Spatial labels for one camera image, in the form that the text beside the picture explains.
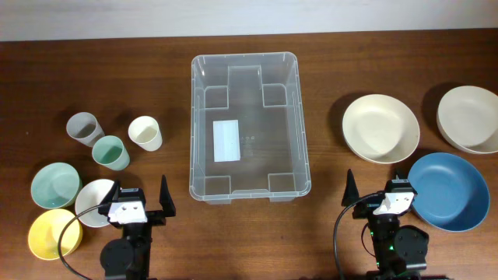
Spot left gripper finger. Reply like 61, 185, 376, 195
101, 180, 121, 207
160, 175, 176, 217

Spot white small bowl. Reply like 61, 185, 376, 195
75, 179, 114, 228

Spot cream large bowl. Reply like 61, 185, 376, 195
342, 94, 420, 164

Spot mint green small bowl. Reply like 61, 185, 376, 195
30, 163, 82, 209

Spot blue large bowl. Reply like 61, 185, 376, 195
408, 152, 491, 233

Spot mint green plastic cup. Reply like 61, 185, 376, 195
92, 135, 130, 171

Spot yellow small bowl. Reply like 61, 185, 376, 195
28, 209, 83, 261

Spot cream plastic cup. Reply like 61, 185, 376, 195
128, 116, 163, 152

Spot grey plastic cup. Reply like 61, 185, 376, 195
66, 112, 105, 147

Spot beige large bowl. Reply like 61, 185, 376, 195
437, 86, 497, 154

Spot clear plastic storage container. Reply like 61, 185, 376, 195
189, 52, 311, 205

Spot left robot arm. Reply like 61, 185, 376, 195
98, 176, 176, 279

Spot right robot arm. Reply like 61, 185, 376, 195
338, 170, 429, 279

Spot white label sticker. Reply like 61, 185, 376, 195
213, 120, 240, 163

